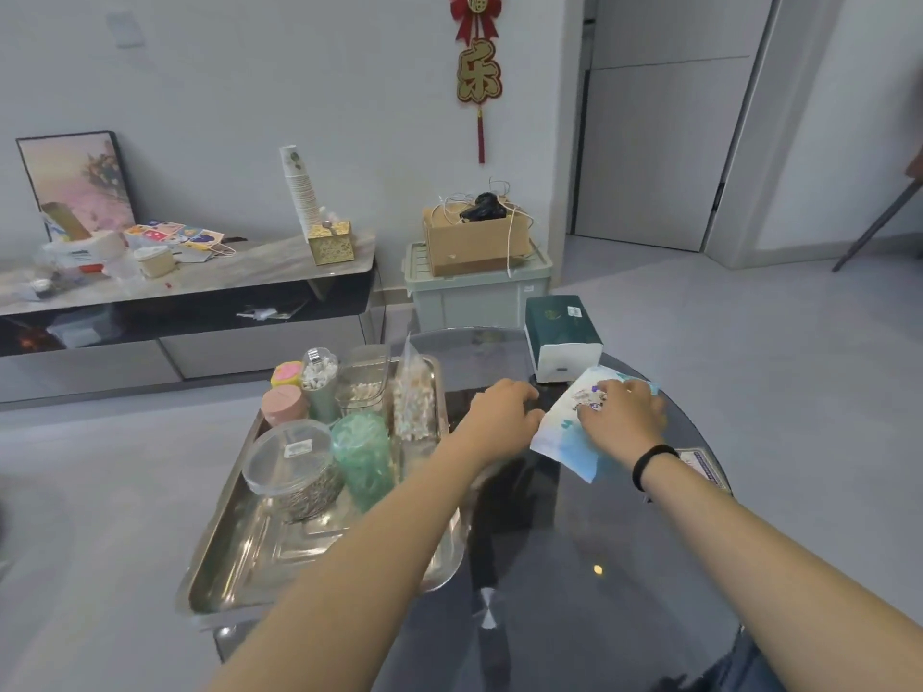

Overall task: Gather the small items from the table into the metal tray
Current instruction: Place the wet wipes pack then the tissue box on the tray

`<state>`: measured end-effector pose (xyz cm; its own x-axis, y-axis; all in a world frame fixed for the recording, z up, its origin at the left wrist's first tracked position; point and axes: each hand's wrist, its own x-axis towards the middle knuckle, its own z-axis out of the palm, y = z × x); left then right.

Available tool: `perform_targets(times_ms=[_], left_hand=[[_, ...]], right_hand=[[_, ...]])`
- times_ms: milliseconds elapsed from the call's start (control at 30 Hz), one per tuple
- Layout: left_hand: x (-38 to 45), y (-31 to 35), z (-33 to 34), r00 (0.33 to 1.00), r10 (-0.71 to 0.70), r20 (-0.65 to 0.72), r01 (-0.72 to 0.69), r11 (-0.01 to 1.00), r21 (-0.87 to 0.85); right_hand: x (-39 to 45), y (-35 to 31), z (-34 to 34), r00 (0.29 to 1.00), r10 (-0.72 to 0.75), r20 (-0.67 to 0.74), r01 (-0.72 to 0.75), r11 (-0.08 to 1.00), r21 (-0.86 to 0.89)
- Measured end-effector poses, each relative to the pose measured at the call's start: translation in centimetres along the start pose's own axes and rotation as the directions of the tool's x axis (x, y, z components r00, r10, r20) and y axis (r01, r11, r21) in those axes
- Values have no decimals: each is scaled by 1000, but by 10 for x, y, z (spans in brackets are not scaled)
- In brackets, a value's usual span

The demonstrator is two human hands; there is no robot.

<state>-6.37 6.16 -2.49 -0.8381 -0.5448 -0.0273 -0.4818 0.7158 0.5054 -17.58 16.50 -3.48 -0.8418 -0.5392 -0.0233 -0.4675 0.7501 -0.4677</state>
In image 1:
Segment black device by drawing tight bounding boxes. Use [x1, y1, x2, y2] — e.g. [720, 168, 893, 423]
[459, 193, 508, 224]

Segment person's blue jeans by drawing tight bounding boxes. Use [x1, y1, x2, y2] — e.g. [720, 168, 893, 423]
[692, 630, 787, 692]

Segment person's left hand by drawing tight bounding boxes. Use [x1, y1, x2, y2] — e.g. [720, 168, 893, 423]
[450, 379, 548, 465]

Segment black wristband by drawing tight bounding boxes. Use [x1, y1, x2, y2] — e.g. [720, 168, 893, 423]
[632, 444, 680, 493]

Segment stack of paper cups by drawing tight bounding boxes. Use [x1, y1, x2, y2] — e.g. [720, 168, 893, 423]
[279, 144, 323, 235]

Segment white blue printed packet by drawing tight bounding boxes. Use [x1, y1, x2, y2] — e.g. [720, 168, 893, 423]
[530, 366, 664, 485]

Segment grey low console cabinet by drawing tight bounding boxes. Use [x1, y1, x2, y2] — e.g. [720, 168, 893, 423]
[0, 234, 379, 411]

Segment pink round container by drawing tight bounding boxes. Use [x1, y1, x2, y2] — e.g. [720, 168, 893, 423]
[261, 385, 310, 428]

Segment person's left forearm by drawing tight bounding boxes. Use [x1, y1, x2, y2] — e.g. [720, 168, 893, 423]
[205, 425, 506, 692]

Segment dark chair leg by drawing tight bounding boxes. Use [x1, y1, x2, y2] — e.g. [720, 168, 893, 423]
[833, 147, 923, 273]

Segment clear jar of cotton swabs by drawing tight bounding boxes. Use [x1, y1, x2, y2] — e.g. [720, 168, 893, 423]
[300, 347, 340, 423]

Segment white cables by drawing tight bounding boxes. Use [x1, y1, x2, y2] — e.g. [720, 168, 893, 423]
[440, 181, 536, 276]

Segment green glass cup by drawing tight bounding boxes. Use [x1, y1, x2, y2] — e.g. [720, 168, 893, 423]
[330, 412, 396, 512]

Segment red gold wall ornament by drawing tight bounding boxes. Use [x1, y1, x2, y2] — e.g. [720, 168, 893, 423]
[447, 0, 506, 165]

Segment small cream cup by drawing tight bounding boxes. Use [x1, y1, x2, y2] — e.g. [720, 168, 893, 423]
[136, 246, 177, 279]

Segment person's right forearm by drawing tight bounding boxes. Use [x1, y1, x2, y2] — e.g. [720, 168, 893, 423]
[640, 450, 923, 692]

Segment spread of colourful cards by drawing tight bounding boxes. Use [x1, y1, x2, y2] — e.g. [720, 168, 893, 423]
[124, 221, 236, 264]

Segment green white tissue box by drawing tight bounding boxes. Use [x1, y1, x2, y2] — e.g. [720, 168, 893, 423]
[524, 295, 604, 384]

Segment clear bag of swabs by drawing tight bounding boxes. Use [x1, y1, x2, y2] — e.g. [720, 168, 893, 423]
[391, 334, 443, 444]

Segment person's right hand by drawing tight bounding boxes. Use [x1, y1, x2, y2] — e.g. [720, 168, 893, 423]
[577, 379, 669, 468]

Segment black framed picture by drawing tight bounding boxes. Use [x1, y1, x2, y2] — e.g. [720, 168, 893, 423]
[16, 131, 138, 242]

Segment gold patterned tissue box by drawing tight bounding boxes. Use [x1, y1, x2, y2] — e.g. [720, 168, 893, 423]
[306, 221, 356, 266]

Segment small printed card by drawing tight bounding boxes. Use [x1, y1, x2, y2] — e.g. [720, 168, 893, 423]
[678, 448, 731, 493]

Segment clear lidded round jar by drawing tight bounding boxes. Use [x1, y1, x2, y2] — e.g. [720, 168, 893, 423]
[241, 419, 346, 524]

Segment yellow blue carton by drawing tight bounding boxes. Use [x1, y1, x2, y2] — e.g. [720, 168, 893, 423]
[39, 201, 92, 243]

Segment white door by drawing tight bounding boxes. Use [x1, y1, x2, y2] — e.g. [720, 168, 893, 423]
[573, 0, 777, 253]

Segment stainless steel tray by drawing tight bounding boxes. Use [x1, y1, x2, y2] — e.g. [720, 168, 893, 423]
[176, 356, 473, 617]

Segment white tissue pack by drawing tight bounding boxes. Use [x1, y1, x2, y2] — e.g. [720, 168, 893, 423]
[43, 230, 128, 272]

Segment pale green storage bin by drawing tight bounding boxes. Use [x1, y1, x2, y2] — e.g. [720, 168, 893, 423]
[402, 241, 554, 332]

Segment brown cardboard box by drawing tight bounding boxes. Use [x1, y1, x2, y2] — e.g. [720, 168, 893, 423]
[422, 201, 533, 276]

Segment clear plastic container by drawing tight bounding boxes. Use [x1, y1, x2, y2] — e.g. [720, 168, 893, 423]
[335, 346, 391, 417]

